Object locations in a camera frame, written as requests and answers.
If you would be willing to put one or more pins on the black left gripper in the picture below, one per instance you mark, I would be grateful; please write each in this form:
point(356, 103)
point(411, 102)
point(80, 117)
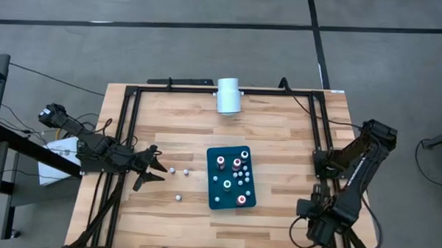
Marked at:
point(138, 161)

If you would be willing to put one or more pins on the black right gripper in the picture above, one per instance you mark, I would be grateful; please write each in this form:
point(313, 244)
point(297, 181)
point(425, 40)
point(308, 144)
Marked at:
point(320, 230)

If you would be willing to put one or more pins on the large magenta-tipped coloring bottle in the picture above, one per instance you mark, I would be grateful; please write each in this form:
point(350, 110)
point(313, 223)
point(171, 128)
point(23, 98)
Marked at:
point(220, 161)

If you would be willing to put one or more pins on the large green-tipped coloring bottle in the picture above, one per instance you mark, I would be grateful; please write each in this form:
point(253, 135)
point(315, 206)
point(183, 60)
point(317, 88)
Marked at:
point(227, 184)

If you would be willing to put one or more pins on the blue plastic bin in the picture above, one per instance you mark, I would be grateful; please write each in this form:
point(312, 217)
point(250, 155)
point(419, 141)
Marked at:
point(225, 201)

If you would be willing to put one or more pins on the large red-tipped coloring bottle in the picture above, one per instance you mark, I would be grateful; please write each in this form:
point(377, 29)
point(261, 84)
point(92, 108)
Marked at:
point(241, 200)
point(236, 163)

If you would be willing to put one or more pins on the large black-tipped coloring bottle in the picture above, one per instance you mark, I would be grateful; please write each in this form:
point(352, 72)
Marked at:
point(244, 154)

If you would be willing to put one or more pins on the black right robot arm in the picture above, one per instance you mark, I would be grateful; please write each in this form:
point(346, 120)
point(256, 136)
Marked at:
point(351, 202)

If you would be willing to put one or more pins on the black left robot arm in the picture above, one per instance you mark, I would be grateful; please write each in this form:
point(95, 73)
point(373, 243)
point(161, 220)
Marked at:
point(95, 143)

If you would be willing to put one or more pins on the black power strip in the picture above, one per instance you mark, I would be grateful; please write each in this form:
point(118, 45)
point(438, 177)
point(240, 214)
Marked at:
point(182, 81)

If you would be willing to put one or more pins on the white cardboard box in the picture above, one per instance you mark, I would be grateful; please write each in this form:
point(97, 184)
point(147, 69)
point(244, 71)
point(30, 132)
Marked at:
point(51, 169)

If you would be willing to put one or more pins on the white cylinder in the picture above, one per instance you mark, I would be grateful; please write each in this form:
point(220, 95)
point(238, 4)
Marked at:
point(228, 96)

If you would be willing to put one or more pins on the black desk beam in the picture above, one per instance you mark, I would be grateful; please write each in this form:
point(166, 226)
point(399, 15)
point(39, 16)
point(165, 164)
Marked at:
point(28, 146)

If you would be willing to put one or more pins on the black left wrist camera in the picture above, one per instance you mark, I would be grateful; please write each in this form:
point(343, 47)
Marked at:
point(155, 149)

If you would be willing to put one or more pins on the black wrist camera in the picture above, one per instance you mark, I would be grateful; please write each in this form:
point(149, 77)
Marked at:
point(155, 149)
point(304, 208)

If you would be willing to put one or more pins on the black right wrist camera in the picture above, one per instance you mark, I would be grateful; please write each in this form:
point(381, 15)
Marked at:
point(304, 208)

